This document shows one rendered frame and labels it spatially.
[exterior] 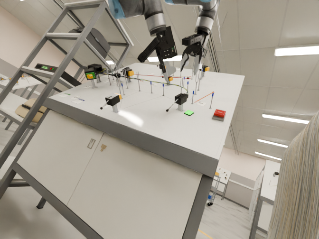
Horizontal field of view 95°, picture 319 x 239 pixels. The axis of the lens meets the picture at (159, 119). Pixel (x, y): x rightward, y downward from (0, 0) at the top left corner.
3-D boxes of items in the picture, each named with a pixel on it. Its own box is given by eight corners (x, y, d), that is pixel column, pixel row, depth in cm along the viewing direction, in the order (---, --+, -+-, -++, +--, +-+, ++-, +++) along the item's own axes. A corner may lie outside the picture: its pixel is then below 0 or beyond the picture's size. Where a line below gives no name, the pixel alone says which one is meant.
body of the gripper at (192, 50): (205, 59, 76) (213, 34, 72) (197, 55, 69) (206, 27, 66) (192, 58, 80) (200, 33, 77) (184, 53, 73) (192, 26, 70)
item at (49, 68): (54, 73, 114) (59, 67, 115) (32, 68, 129) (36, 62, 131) (87, 95, 143) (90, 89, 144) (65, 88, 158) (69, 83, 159)
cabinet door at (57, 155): (65, 206, 72) (103, 132, 81) (16, 162, 95) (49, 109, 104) (69, 205, 73) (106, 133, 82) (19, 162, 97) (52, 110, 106)
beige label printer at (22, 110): (27, 120, 107) (42, 97, 112) (12, 112, 115) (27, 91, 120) (62, 131, 134) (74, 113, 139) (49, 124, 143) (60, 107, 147)
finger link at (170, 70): (179, 80, 63) (173, 58, 60) (165, 84, 64) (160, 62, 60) (178, 79, 66) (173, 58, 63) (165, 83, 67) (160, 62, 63)
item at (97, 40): (81, 36, 125) (92, 20, 130) (65, 35, 135) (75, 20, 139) (104, 61, 152) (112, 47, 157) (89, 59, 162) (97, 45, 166)
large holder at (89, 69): (97, 81, 127) (92, 64, 119) (99, 88, 114) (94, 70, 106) (89, 83, 125) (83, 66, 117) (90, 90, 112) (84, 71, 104)
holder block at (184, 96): (174, 102, 81) (174, 96, 79) (180, 99, 84) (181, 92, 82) (180, 105, 79) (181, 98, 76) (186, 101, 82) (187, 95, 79)
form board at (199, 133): (49, 99, 106) (48, 97, 105) (136, 64, 177) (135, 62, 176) (218, 162, 55) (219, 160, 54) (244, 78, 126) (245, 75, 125)
